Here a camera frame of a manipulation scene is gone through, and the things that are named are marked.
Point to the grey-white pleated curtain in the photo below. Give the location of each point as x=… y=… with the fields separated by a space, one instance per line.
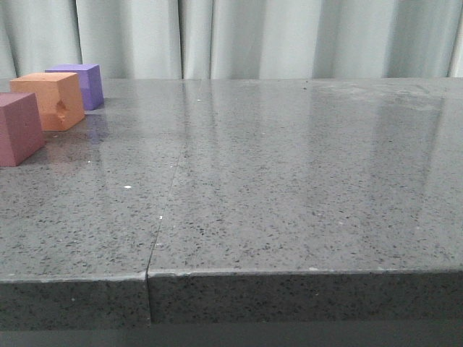
x=235 y=39

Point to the orange foam cube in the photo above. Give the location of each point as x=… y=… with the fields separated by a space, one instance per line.
x=58 y=95

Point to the purple foam cube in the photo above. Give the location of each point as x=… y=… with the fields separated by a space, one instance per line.
x=89 y=80

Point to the pink foam cube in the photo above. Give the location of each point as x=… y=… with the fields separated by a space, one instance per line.
x=21 y=130

